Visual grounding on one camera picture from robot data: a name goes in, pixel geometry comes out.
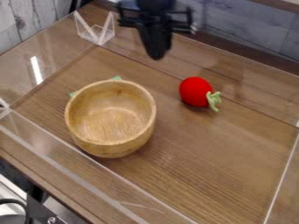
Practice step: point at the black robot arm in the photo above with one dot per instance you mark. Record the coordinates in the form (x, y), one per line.
(148, 4)

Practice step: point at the light wooden bowl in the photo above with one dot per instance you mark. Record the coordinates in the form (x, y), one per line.
(109, 117)

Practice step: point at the clear acrylic tray enclosure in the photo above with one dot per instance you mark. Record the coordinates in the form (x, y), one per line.
(179, 141)

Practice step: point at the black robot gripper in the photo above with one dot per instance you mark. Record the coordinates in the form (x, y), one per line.
(167, 20)

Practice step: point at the black metal bracket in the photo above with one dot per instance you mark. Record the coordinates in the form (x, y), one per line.
(39, 214)

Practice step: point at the green mat under bowl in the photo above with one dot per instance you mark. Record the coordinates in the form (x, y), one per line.
(116, 78)

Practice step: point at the red plush fruit green stem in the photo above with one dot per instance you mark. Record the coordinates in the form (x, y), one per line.
(196, 93)

